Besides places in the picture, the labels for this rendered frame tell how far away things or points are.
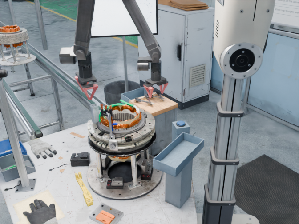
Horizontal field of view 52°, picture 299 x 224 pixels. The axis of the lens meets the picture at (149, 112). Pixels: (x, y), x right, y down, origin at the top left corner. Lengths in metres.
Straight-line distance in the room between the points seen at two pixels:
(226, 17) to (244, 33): 0.09
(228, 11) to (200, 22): 2.53
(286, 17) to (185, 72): 1.22
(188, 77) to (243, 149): 1.12
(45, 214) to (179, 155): 0.64
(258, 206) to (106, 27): 1.82
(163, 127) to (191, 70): 2.14
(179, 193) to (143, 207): 0.18
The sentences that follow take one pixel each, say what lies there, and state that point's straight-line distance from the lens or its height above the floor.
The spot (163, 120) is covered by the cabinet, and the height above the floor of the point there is 0.99.
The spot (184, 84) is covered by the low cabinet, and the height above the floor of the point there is 0.35.
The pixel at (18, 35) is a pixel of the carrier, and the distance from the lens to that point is 3.40.
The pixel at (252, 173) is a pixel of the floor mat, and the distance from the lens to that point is 2.95.
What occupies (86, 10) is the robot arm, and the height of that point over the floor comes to 1.64.
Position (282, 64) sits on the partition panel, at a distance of 3.49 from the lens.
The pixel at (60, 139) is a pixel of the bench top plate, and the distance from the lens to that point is 1.98.
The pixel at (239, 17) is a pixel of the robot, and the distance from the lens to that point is 1.15.
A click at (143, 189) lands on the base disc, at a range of 1.50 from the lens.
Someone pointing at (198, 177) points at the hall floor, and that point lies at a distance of 2.83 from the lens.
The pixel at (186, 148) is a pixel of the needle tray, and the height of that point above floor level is 1.03.
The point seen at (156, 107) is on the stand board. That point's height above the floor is 1.06.
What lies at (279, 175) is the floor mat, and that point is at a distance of 3.01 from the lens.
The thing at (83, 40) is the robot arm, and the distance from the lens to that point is 1.20.
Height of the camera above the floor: 1.81
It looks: 28 degrees down
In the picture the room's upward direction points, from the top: 1 degrees counter-clockwise
